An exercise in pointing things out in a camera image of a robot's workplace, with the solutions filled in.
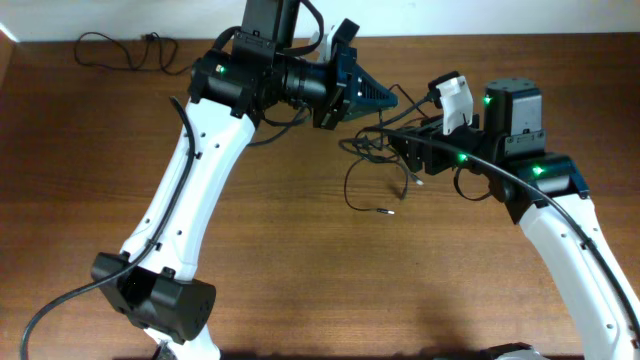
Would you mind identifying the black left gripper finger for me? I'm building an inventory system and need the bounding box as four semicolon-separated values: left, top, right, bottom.
344;97;398;122
352;64;398;103

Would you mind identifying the black USB cable bundle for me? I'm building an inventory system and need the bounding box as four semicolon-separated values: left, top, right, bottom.
337;83;454;216

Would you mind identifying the thin black separated cable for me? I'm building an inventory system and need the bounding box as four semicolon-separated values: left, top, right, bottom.
73;31;194;77

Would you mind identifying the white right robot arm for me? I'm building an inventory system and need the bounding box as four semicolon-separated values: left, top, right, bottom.
387;73;639;359

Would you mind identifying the black base at table edge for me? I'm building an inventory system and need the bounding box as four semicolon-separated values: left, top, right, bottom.
480;343;548;360

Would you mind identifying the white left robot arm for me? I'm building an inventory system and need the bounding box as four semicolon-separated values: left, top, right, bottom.
91;1;397;359

